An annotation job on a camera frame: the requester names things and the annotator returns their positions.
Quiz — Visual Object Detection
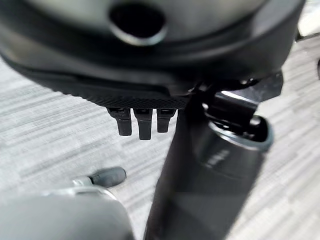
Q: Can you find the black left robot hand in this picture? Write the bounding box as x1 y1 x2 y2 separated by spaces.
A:
0 0 306 240

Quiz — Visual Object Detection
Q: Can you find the dark robot foot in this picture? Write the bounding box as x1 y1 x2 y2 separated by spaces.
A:
90 166 128 187

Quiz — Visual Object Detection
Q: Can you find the silver robot leg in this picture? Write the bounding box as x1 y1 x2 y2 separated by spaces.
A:
0 175 135 240

